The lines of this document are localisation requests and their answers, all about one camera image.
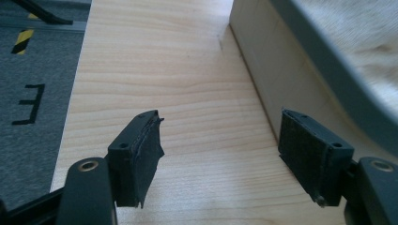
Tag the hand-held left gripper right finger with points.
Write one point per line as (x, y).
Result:
(309, 156)

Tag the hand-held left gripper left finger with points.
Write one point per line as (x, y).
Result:
(131, 162)

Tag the grey tray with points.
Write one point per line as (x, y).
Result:
(341, 75)

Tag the beige wooden box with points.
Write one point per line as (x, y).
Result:
(281, 65)

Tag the white fluffy cloth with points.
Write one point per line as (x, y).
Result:
(359, 37)

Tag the black stand leg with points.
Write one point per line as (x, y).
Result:
(43, 14)

